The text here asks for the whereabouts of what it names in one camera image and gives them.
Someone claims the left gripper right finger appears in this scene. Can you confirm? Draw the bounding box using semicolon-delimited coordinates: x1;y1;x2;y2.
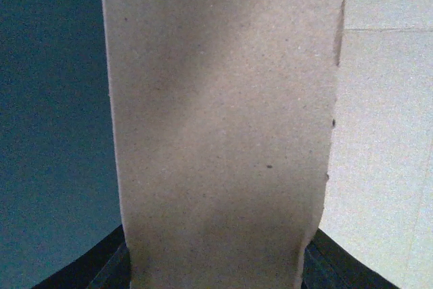
301;229;398;289

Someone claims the brown cardboard box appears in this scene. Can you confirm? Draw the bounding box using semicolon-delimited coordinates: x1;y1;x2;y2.
98;0;433;289

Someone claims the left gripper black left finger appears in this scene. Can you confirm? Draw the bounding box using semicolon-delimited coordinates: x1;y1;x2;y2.
35;225;131;288

